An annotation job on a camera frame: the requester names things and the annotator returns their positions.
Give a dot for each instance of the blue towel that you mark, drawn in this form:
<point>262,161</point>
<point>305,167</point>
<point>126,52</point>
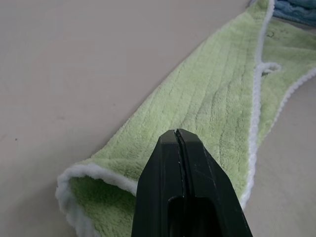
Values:
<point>293,10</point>

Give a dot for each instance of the green towel with white trim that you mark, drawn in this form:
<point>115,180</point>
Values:
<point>197,98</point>

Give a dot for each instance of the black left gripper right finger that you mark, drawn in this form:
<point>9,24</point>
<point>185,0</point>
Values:
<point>209,177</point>

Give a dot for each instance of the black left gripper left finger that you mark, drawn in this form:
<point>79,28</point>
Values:
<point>158,177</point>

